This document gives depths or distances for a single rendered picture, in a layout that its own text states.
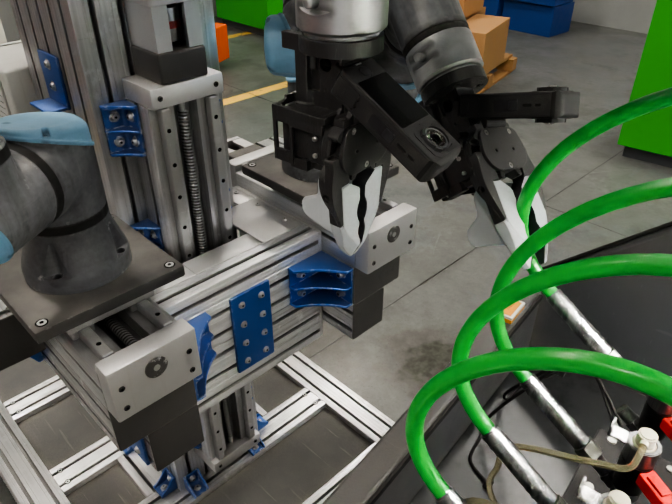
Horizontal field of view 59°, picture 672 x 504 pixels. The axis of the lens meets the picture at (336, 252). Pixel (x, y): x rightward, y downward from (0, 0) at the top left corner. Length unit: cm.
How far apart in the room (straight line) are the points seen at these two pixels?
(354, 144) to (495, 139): 17
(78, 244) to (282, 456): 99
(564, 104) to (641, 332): 52
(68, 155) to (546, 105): 57
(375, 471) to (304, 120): 42
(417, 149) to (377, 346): 186
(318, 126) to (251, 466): 128
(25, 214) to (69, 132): 13
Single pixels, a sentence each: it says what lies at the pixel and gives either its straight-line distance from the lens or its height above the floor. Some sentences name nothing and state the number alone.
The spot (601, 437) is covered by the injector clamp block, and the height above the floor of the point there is 98.
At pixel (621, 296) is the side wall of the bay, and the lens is 101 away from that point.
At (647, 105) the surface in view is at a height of 138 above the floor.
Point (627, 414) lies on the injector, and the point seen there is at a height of 107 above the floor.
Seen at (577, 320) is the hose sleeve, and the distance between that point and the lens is 65.
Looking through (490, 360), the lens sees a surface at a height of 128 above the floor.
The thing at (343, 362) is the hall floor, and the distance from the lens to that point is 223.
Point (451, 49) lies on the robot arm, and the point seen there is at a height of 138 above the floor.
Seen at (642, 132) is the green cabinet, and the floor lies 19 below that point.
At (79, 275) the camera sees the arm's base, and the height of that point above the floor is 107.
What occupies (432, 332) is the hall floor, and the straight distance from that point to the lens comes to 239.
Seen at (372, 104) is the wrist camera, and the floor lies 138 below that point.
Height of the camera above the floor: 155
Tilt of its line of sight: 33 degrees down
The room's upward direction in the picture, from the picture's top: straight up
